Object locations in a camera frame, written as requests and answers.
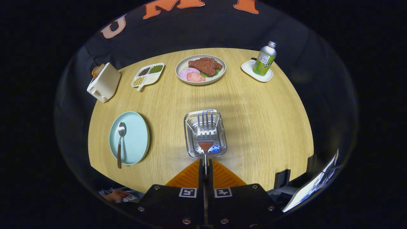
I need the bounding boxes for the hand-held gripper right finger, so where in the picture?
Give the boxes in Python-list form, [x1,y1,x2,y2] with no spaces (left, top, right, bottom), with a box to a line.
[207,159,276,227]

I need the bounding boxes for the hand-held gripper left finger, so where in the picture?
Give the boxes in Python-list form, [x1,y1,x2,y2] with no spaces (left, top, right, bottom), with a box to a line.
[135,159,206,227]

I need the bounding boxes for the silver fork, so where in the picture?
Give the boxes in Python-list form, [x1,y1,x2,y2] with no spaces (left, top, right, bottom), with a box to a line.
[196,110,215,176]

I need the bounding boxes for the silver spoon with wooden handle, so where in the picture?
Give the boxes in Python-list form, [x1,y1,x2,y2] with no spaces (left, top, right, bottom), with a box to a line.
[117,122,127,169]

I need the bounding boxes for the light blue round plate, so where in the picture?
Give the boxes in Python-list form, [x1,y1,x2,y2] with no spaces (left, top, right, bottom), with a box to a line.
[109,111,150,165]

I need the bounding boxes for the white divided snack tray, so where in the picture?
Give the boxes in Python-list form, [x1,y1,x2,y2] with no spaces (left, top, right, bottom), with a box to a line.
[131,63,165,92]

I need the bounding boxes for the salmon pink ham slice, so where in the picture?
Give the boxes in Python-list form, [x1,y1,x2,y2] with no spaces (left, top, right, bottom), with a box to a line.
[187,72,206,83]

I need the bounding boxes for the pale pink ham slice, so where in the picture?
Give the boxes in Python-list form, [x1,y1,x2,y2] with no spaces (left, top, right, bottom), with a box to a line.
[179,67,201,81]

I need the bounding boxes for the green lettuce leaf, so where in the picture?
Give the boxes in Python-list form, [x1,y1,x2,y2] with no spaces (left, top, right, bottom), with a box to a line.
[200,68,222,78]

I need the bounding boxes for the white square saucer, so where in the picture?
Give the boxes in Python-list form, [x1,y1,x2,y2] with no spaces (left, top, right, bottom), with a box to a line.
[241,59,274,83]

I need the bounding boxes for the cream white toaster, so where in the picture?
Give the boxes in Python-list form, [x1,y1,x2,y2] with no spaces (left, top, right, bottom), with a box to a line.
[87,62,121,103]

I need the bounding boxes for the round plate with meat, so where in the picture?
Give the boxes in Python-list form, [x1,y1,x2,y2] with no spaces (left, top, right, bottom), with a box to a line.
[175,55,226,86]

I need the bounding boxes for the brown steak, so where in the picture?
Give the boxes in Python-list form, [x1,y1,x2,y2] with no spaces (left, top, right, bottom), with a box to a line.
[188,57,223,77]

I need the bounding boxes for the green and white bottle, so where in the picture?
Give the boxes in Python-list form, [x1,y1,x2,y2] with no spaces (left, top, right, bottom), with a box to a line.
[253,41,277,76]

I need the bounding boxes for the toasted bread slice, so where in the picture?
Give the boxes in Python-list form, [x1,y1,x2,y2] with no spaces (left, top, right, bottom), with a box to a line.
[92,64,105,79]

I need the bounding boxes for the metal wire basket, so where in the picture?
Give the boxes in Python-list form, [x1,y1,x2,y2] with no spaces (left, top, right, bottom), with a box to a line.
[184,109,228,160]

